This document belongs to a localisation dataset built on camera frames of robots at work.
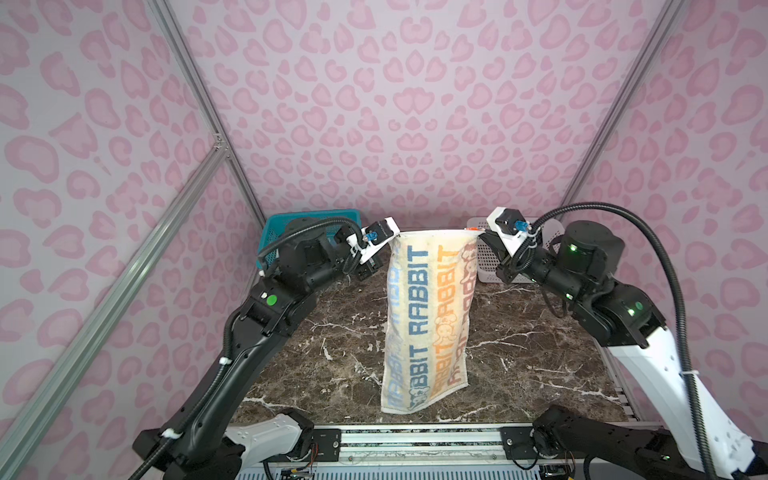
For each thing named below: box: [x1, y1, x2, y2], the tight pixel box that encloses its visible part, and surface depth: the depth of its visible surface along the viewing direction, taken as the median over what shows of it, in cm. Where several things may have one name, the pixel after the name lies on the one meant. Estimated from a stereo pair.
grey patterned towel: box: [381, 230, 481, 413], surface depth 64 cm
